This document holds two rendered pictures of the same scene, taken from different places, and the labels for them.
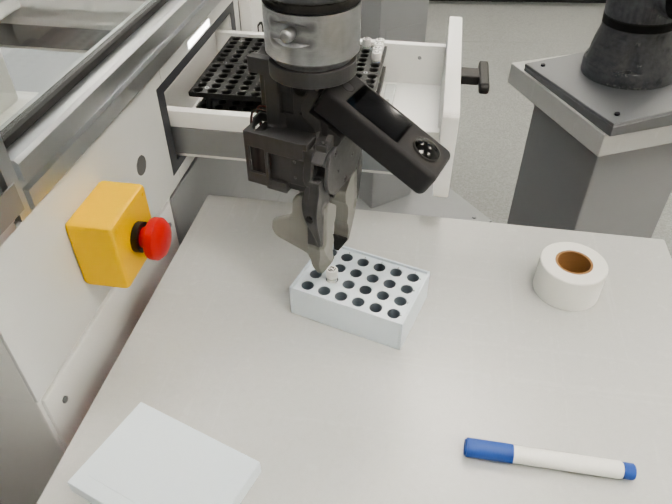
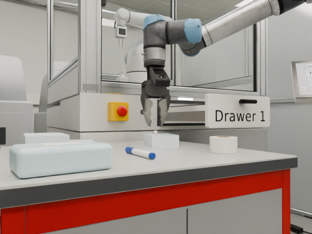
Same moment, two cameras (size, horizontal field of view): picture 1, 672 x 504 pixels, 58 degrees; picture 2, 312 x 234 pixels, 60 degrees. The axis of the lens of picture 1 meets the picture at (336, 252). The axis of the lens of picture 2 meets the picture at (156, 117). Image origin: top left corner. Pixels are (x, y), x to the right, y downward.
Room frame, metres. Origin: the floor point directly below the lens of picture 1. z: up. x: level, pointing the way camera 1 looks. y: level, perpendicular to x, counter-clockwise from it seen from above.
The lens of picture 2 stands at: (-0.09, -0.70, 0.85)
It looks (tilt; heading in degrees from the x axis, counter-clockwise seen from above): 0 degrees down; 52
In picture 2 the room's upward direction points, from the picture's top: straight up
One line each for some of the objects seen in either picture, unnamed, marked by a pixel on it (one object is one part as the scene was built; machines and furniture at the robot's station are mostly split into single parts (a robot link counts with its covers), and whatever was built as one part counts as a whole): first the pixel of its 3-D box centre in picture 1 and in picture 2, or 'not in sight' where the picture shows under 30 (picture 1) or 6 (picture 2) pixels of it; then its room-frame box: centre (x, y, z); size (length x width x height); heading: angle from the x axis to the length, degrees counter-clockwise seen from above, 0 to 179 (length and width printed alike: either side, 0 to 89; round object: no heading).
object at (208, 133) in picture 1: (288, 93); (201, 114); (0.75, 0.06, 0.86); 0.40 x 0.26 x 0.06; 81
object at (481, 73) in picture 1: (473, 76); (245, 101); (0.71, -0.17, 0.91); 0.07 x 0.04 x 0.01; 171
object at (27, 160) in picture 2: not in sight; (61, 156); (0.07, -0.24, 0.78); 0.15 x 0.10 x 0.04; 177
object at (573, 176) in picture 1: (568, 249); not in sight; (1.00, -0.50, 0.38); 0.30 x 0.30 x 0.76; 18
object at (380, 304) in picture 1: (360, 292); (160, 139); (0.46, -0.03, 0.78); 0.12 x 0.08 x 0.04; 65
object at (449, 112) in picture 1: (448, 98); (239, 111); (0.72, -0.14, 0.87); 0.29 x 0.02 x 0.11; 171
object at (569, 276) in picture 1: (569, 275); (223, 144); (0.49, -0.25, 0.78); 0.07 x 0.07 x 0.04
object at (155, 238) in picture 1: (151, 238); (121, 111); (0.44, 0.17, 0.88); 0.04 x 0.03 x 0.04; 171
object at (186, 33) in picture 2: not in sight; (185, 33); (0.55, -0.05, 1.13); 0.11 x 0.11 x 0.08; 36
